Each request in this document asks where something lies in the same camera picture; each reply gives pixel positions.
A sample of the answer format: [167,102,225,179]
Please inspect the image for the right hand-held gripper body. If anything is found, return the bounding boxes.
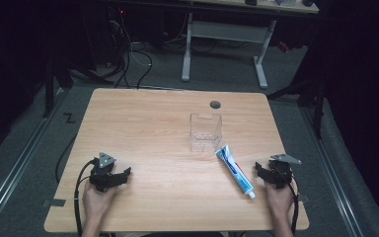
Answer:
[265,153,303,190]

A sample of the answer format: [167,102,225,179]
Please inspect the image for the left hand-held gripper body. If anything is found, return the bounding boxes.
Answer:
[89,151,118,194]

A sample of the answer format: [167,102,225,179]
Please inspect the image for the person's right hand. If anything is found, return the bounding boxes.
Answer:
[264,181,296,221]

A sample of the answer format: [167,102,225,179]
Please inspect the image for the person's left hand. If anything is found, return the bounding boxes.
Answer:
[81,180,116,221]

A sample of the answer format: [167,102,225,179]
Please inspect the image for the blue and white toothpaste tube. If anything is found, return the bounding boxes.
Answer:
[214,143,257,200]

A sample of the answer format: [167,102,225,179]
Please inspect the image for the clear plastic box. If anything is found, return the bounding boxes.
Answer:
[189,113,224,153]

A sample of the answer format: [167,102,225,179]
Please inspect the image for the black metal stand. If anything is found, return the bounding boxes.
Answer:
[266,75,327,140]
[41,55,114,119]

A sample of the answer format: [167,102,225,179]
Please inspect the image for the white-framed desk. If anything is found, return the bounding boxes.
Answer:
[164,0,320,90]

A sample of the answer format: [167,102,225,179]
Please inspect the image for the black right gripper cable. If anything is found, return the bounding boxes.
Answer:
[285,176,300,237]

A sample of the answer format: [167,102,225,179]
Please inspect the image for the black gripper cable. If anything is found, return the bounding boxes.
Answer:
[73,158,99,237]
[285,176,300,237]

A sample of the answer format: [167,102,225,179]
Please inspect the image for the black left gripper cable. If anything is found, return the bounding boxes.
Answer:
[73,158,99,237]

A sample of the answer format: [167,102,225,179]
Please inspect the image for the metal floor rail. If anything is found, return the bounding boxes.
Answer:
[0,92,67,231]
[300,107,366,237]

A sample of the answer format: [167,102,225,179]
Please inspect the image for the black floor cables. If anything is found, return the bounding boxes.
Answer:
[107,6,154,90]

